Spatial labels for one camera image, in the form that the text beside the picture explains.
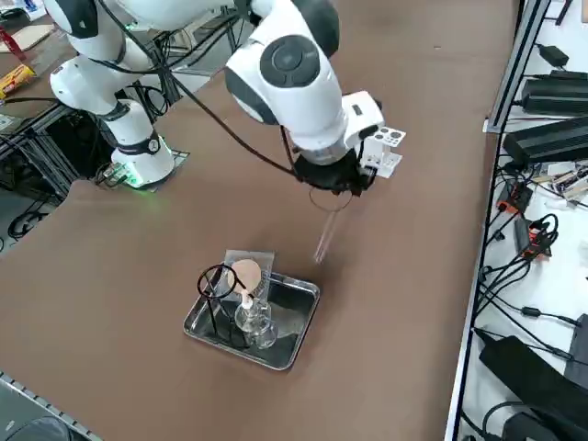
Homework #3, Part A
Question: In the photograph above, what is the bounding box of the long black power supply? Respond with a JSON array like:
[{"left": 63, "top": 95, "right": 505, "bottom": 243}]
[{"left": 502, "top": 117, "right": 588, "bottom": 167}]

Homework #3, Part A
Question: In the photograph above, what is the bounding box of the wooden board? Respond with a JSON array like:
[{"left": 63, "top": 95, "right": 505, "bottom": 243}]
[{"left": 0, "top": 22, "right": 56, "bottom": 55}]

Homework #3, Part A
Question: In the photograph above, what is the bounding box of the white workbench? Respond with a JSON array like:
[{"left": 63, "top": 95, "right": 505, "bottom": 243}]
[{"left": 445, "top": 0, "right": 588, "bottom": 441}]

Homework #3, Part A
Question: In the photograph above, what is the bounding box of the red metal stand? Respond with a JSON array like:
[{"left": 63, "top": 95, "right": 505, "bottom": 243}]
[{"left": 0, "top": 25, "right": 27, "bottom": 61}]

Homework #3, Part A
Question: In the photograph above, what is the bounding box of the glass alcohol lamp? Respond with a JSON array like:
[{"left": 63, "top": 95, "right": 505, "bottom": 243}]
[{"left": 233, "top": 293, "right": 279, "bottom": 350}]

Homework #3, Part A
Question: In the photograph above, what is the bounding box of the wire gauze with round centre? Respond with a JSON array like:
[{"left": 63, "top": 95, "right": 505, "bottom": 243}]
[{"left": 223, "top": 249, "right": 276, "bottom": 307}]

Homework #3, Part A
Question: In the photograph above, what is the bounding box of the aluminium profile post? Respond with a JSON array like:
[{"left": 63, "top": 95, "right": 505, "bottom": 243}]
[{"left": 481, "top": 0, "right": 552, "bottom": 135}]

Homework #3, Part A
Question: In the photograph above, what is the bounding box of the yellow snack packet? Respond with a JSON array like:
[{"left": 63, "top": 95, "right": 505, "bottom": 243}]
[{"left": 0, "top": 63, "right": 38, "bottom": 99}]

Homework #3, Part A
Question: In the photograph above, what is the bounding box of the white test tube rack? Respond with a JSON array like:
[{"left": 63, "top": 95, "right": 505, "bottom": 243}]
[{"left": 362, "top": 126, "right": 408, "bottom": 179}]

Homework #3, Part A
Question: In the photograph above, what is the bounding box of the clear glass test tube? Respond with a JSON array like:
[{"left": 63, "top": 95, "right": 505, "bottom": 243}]
[{"left": 313, "top": 201, "right": 345, "bottom": 264}]

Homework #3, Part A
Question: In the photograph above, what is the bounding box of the black wire tripod stand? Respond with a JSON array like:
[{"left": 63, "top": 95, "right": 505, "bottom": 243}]
[{"left": 196, "top": 264, "right": 277, "bottom": 351}]

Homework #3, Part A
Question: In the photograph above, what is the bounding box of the orange and black device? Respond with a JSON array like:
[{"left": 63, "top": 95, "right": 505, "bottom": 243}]
[
  {"left": 494, "top": 180, "right": 535, "bottom": 216},
  {"left": 513, "top": 216, "right": 560, "bottom": 262}
]

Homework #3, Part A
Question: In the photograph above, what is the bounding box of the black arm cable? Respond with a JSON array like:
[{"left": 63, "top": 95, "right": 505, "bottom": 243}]
[{"left": 98, "top": 0, "right": 302, "bottom": 181}]

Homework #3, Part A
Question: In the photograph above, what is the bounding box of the ribbed black power brick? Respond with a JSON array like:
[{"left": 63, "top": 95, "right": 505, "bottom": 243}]
[{"left": 521, "top": 69, "right": 588, "bottom": 117}]

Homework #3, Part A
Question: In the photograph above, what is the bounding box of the steel tray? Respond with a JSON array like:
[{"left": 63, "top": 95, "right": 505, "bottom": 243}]
[{"left": 182, "top": 271, "right": 322, "bottom": 371}]

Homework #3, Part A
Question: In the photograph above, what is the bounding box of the bare circuit board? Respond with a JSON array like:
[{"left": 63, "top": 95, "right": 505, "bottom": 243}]
[{"left": 546, "top": 161, "right": 588, "bottom": 199}]

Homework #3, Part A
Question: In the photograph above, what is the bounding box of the small black power adapter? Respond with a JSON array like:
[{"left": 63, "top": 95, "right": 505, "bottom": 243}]
[{"left": 536, "top": 43, "right": 571, "bottom": 67}]

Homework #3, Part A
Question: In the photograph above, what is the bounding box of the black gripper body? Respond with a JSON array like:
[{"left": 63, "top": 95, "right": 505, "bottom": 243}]
[{"left": 293, "top": 153, "right": 379, "bottom": 197}]

